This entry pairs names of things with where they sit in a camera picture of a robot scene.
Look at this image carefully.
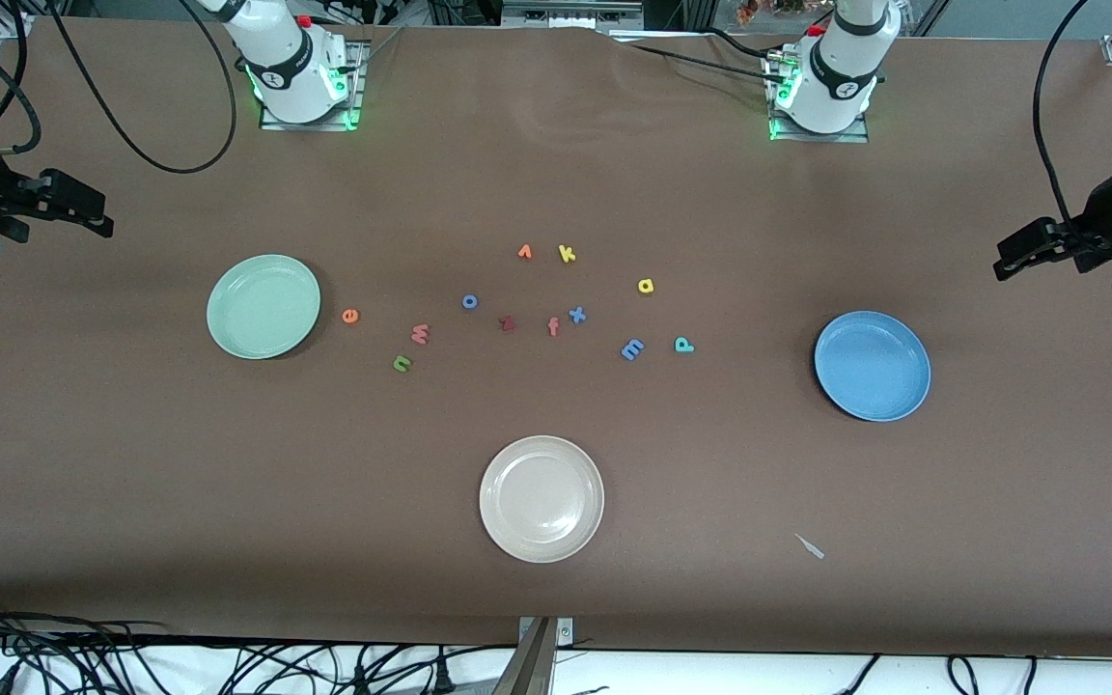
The blue plate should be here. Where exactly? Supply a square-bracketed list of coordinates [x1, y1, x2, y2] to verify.
[814, 310, 932, 423]

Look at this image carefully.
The small metal bracket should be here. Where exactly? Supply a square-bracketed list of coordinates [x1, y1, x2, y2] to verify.
[517, 618, 574, 646]

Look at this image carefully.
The grey metal bar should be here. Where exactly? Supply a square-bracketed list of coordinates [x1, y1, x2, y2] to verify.
[493, 618, 559, 695]

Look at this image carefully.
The brown paper table cover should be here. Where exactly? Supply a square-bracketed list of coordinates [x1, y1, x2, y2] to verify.
[0, 14, 1112, 657]

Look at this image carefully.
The grey metal frame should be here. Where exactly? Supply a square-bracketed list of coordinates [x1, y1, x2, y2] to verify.
[501, 0, 646, 32]

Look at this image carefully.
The beige plate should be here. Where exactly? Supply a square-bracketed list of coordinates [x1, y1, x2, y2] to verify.
[479, 435, 606, 564]

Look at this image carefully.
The green plate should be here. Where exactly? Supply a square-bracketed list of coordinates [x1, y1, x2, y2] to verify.
[207, 254, 322, 361]

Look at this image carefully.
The tangle of black cables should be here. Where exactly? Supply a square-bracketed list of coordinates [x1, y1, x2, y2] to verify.
[0, 594, 518, 695]

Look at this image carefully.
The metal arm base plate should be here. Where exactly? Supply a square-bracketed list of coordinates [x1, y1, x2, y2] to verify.
[764, 48, 871, 144]
[260, 39, 366, 132]

